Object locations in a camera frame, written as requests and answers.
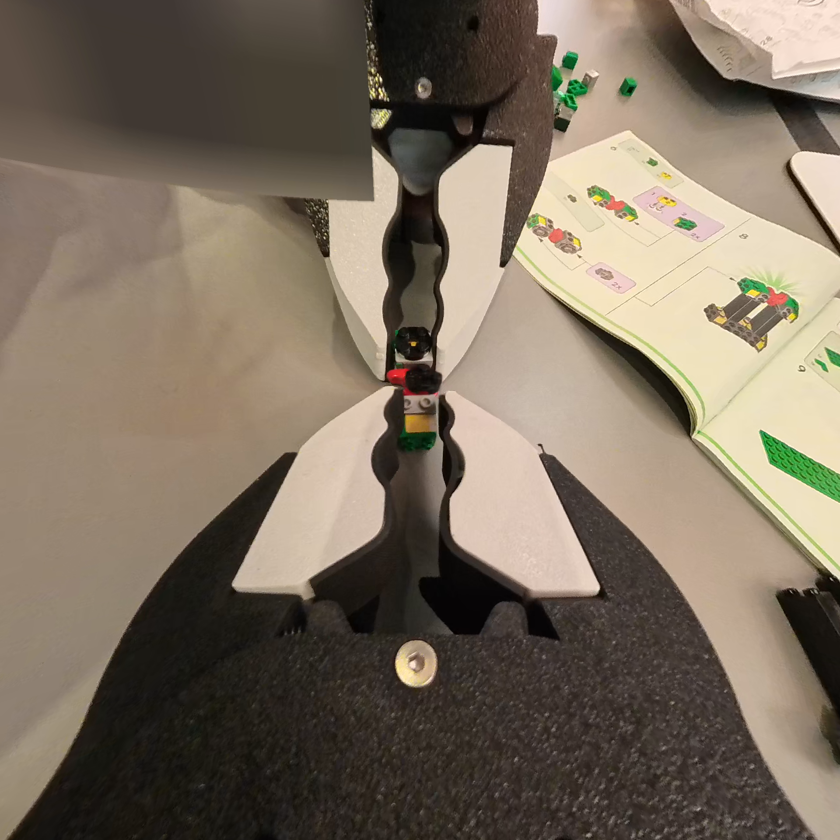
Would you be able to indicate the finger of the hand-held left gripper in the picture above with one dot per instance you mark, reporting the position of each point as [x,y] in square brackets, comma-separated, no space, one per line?
[358,262]
[476,229]

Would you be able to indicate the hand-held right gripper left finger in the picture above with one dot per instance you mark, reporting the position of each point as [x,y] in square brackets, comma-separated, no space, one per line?
[308,518]

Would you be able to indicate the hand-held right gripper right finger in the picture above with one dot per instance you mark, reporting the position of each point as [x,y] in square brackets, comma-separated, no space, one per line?
[518,518]

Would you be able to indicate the small green brick assembly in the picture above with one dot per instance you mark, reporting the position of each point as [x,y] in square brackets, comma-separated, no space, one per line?
[413,341]
[418,426]

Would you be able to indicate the red clip brick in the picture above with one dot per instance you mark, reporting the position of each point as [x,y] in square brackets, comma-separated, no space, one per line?
[396,376]

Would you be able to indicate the grey desk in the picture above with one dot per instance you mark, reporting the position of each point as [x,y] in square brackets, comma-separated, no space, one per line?
[590,407]

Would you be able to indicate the pile of loose bricks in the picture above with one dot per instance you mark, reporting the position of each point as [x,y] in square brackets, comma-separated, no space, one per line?
[569,98]

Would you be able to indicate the small green brick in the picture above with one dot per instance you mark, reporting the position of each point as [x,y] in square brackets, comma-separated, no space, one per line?
[628,85]

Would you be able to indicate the brick instruction booklet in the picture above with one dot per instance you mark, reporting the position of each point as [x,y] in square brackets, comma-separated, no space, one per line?
[689,275]

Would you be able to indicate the crumpled white printed bag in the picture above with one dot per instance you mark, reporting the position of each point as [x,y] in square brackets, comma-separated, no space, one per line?
[774,39]

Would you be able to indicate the black pillar brick assembly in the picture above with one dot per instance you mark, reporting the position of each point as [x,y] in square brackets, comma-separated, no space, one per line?
[814,630]

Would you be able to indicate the white rounded board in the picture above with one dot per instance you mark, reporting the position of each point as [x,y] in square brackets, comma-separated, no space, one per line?
[820,190]

